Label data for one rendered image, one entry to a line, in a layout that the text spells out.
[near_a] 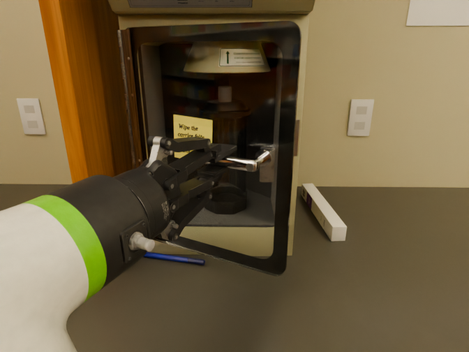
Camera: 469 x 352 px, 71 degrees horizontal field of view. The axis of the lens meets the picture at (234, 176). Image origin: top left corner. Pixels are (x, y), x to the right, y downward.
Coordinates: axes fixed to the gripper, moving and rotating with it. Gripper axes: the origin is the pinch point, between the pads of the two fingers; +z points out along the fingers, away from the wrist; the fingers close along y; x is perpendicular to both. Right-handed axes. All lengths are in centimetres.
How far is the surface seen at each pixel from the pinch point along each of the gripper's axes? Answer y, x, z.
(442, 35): 20, -31, 77
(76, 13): 20.8, 24.4, -0.8
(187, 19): 20.3, 11.0, 10.1
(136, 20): 20.1, 18.8, 6.4
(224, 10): 21.2, 4.1, 10.3
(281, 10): 21.3, -4.1, 14.0
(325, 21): 23, -1, 63
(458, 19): 24, -35, 79
